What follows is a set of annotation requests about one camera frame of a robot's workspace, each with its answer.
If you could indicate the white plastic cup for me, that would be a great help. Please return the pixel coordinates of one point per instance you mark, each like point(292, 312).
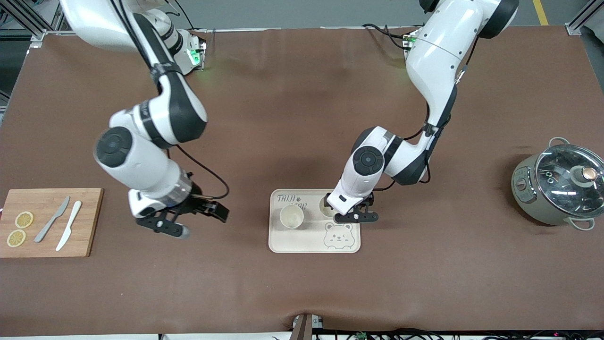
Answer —
point(325, 205)
point(291, 216)

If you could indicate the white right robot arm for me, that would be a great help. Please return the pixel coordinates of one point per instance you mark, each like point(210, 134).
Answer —
point(141, 160)

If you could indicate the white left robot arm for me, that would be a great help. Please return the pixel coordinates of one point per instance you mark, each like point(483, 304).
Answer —
point(439, 56)

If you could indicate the white bear print tray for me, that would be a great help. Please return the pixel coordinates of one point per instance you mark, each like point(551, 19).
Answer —
point(306, 241)

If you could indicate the wooden cutting board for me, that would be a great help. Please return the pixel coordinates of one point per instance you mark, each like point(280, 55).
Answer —
point(89, 226)

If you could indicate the white plastic knife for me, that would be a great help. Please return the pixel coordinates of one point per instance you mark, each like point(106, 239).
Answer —
point(68, 226)

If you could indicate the grey plastic knife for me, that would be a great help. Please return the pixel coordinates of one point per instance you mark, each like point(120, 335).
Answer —
point(47, 226)

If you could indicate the brown table cover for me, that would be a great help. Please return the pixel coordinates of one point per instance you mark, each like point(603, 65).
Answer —
point(283, 118)

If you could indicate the yellow lemon slice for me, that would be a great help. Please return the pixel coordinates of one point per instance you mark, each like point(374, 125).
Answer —
point(16, 238)
point(24, 219)

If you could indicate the grey-green cooking pot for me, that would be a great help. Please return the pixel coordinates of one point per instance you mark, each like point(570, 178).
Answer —
point(524, 193)

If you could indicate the glass pot lid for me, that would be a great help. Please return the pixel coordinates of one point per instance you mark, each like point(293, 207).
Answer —
point(561, 189)

